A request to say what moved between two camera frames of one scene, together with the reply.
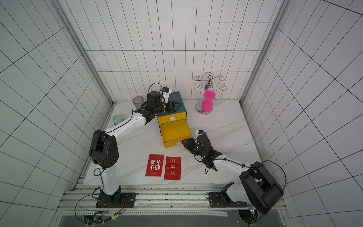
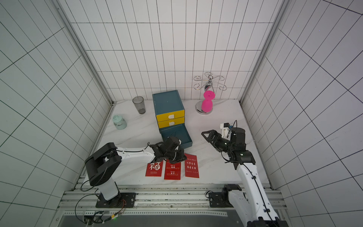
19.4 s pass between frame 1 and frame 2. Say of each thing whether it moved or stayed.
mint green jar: stayed
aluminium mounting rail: stayed
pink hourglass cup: stayed
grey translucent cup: stayed
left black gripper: moved
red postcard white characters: stayed
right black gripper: moved
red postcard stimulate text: stayed
